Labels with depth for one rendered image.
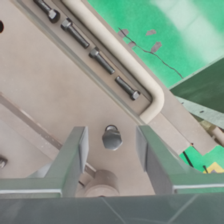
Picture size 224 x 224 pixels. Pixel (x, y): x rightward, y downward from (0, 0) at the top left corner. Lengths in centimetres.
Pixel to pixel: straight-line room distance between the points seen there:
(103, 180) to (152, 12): 156
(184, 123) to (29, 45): 30
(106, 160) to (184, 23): 162
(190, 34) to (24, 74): 163
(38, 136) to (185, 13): 167
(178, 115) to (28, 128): 27
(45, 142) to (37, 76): 7
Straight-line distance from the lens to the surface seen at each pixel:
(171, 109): 33
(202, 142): 39
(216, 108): 54
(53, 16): 30
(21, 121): 18
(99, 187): 18
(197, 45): 176
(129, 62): 28
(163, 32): 165
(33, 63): 18
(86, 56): 30
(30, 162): 22
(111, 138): 15
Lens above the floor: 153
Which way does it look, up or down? 75 degrees down
